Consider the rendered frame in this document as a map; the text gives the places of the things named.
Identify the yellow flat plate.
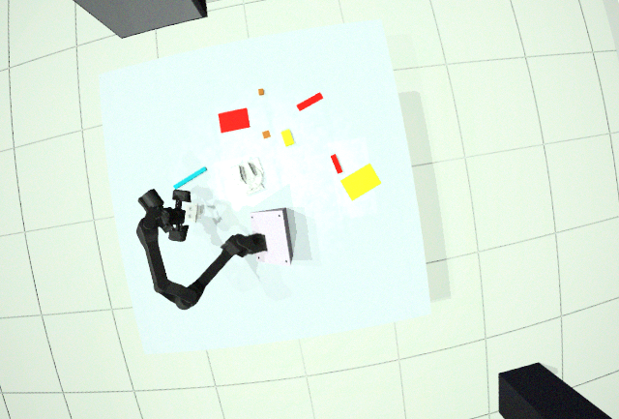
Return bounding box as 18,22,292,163
340,164,381,200

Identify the red flat plate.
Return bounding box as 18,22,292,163
218,108,250,133

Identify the yellow rectangular block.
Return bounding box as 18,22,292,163
281,130,294,146

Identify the teal rectangular bar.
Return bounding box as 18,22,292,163
173,167,207,190

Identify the small red block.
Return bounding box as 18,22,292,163
331,154,342,174

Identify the red flat bar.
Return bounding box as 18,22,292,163
296,92,324,111

